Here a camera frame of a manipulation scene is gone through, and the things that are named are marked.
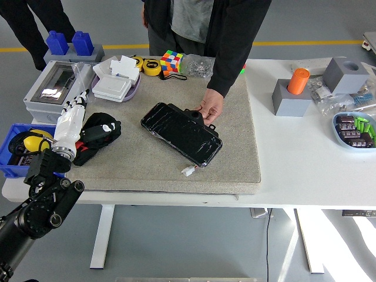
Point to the person's left hand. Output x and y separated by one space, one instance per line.
214 104

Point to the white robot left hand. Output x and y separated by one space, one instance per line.
69 126

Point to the black rag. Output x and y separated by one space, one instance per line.
100 117

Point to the black glossy panel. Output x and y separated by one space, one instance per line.
179 135

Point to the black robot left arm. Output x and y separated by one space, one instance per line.
38 211

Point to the person's left forearm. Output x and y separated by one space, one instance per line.
226 73

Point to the yellow lemon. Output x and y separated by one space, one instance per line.
32 144

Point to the clear bag of screws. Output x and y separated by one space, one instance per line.
196 66

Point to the green and red puzzle cube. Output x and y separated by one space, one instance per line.
243 70

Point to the dark cylindrical capacitor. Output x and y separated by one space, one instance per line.
29 161
346 126
345 119
14 160
359 143
349 134

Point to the colourful puzzle cube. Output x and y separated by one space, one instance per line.
171 61

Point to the blue plastic bin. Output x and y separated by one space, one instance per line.
6 144

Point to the white flat plate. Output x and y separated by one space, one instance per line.
101 67

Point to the purple tray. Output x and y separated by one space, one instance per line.
133 92

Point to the grey block holding cylinder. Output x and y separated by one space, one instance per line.
290 104

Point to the grey block holder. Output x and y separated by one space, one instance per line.
98 54

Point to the white plastic part stack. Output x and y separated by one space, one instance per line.
126 66

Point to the blue plastic block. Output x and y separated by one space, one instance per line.
57 42
83 43

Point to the orange cylinder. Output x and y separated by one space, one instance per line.
298 80

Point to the person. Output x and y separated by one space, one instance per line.
23 23
191 17

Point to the grey-brown mat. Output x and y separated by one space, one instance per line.
152 179

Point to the white table leg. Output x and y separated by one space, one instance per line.
101 235
308 241

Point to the clear bag of metal parts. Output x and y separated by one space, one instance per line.
335 102

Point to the light blue tray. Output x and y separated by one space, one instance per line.
337 138

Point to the grey block with round hole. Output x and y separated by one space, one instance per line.
346 79

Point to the green battery cell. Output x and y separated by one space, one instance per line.
357 123
367 128
372 131
363 120

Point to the clear bag of blue resistors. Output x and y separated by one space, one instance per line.
364 98

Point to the black table control box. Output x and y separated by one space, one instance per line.
358 213

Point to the grey electrical enclosure box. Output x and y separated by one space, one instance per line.
41 113

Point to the white wall switch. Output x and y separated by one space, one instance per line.
111 86

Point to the grey table bracket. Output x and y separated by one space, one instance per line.
260 213

